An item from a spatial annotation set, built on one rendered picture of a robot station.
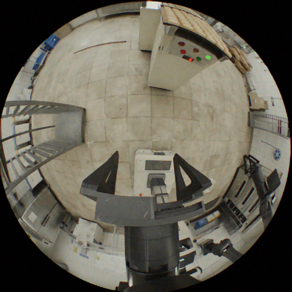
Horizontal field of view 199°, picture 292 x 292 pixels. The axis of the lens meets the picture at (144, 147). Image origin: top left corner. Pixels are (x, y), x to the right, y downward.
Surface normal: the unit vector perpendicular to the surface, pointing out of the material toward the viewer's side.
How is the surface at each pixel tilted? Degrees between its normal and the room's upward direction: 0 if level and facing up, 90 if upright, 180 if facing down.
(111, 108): 0
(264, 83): 90
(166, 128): 0
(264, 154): 90
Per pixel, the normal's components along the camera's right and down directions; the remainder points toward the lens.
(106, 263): -0.01, -0.96
